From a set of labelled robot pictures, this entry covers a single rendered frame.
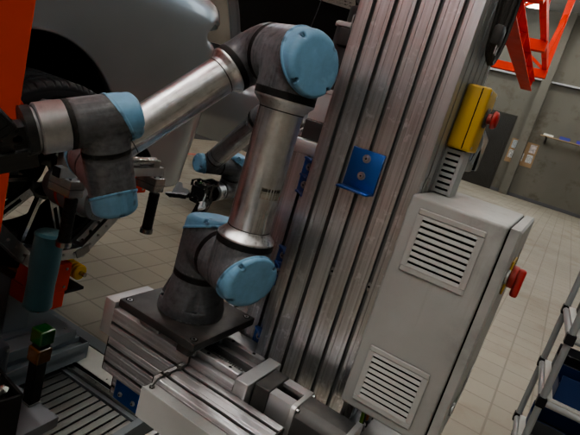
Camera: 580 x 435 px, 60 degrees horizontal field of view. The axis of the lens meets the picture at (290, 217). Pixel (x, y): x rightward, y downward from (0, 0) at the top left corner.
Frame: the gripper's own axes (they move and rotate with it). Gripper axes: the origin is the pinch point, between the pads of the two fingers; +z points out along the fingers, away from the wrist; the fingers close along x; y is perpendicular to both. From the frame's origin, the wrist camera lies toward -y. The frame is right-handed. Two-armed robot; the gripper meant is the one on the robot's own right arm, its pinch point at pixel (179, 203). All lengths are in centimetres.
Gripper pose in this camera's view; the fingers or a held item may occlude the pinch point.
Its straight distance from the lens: 185.2
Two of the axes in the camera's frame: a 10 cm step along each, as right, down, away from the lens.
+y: 3.0, -9.1, -3.0
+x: 8.5, 3.9, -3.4
